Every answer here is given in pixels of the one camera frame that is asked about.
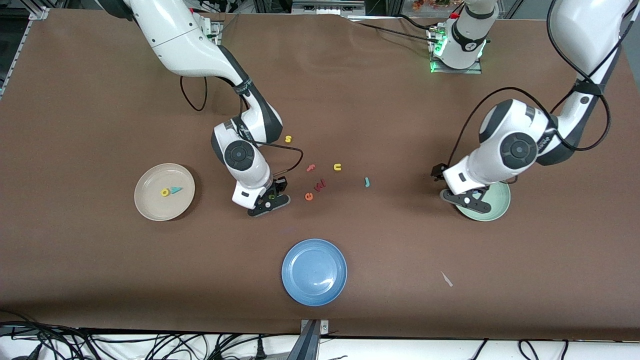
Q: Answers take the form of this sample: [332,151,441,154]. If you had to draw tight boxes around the aluminium frame profile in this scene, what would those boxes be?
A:
[0,6,51,98]

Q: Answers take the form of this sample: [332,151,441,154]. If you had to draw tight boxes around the blue plate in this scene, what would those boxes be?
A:
[281,238,348,307]

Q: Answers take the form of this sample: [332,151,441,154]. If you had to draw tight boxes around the beige brown plate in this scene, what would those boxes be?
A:
[134,163,196,222]

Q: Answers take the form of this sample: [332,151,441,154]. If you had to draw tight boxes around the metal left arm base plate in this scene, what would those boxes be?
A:
[427,25,483,75]

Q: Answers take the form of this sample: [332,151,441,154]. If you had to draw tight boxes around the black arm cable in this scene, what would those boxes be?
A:
[450,0,612,171]
[180,75,305,177]

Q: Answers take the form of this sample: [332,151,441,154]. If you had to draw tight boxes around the grey background device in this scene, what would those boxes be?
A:
[291,0,366,16]

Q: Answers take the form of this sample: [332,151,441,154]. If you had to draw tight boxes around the dark grey metal pole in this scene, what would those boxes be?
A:
[286,320,321,360]

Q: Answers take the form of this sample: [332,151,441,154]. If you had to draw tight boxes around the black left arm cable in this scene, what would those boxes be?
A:
[450,0,612,171]

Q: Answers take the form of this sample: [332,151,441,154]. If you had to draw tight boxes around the small metal clamp bracket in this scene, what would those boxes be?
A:
[300,319,330,336]

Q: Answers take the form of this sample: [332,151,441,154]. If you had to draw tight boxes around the light green plate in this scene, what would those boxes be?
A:
[456,181,512,222]

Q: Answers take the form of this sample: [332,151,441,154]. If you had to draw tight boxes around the black base cable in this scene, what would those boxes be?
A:
[392,12,443,32]
[347,19,441,43]

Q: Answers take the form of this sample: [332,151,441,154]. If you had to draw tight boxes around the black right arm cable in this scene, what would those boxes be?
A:
[180,75,305,177]

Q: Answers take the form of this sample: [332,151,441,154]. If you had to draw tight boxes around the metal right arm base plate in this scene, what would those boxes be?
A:
[197,12,224,47]

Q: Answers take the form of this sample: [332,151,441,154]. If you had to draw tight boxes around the brown table cover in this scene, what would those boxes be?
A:
[0,9,640,342]

